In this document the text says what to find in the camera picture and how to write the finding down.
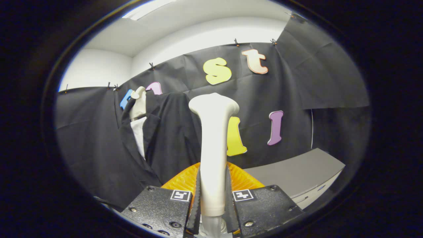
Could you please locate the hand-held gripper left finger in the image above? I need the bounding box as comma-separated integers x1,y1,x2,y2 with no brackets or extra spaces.
121,162,201,238

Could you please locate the white garment steamer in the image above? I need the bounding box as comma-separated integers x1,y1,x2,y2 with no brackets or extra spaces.
188,93,240,238

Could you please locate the black suit jacket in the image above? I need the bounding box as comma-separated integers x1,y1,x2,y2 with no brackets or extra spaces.
118,91,203,190

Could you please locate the black backdrop cloth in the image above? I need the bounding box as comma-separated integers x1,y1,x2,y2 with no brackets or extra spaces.
55,13,370,212

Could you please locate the cream clothes hanger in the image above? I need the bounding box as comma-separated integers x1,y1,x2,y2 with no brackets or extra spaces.
129,86,147,121

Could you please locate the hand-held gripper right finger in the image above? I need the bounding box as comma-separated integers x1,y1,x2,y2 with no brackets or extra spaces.
226,162,304,238

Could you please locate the grey cabinet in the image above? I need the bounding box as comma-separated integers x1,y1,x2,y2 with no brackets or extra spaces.
243,148,346,210

